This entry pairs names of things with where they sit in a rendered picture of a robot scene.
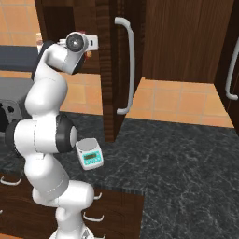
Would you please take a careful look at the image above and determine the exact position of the open dark wood cabinet door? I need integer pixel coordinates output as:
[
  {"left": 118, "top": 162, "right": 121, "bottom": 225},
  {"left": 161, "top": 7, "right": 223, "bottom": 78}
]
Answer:
[{"left": 95, "top": 0, "right": 147, "bottom": 143}]

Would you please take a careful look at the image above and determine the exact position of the dark wood wall cabinet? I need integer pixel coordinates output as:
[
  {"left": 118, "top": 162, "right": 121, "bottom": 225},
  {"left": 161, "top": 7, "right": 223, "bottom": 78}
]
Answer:
[{"left": 34, "top": 0, "right": 104, "bottom": 75}]

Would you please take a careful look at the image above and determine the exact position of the red white boxed food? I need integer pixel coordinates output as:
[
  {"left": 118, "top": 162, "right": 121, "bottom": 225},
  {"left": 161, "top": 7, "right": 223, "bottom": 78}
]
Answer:
[{"left": 78, "top": 29, "right": 93, "bottom": 60}]

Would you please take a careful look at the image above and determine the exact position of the dark wood base cabinet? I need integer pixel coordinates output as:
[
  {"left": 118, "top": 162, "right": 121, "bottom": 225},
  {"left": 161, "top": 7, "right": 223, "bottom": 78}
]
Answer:
[{"left": 0, "top": 172, "right": 146, "bottom": 239}]

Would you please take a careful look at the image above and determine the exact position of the dark blue range hood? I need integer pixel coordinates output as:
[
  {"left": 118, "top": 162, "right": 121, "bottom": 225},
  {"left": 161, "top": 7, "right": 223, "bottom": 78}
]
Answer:
[{"left": 0, "top": 45, "right": 40, "bottom": 72}]

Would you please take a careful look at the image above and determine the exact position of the grey curved door handle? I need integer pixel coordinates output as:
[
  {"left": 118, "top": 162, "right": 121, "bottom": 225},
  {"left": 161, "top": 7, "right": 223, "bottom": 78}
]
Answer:
[
  {"left": 224, "top": 36, "right": 239, "bottom": 101},
  {"left": 114, "top": 17, "right": 136, "bottom": 116}
]

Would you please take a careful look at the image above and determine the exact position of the white teal digital scale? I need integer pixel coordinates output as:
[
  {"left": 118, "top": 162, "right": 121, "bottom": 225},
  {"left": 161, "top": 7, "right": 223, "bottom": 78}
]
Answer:
[{"left": 75, "top": 137, "right": 105, "bottom": 171}]

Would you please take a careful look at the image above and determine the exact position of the closed dark wood cabinet door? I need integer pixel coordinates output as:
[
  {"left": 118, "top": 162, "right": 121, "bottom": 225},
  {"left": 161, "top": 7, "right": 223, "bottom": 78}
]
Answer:
[{"left": 141, "top": 0, "right": 236, "bottom": 84}]

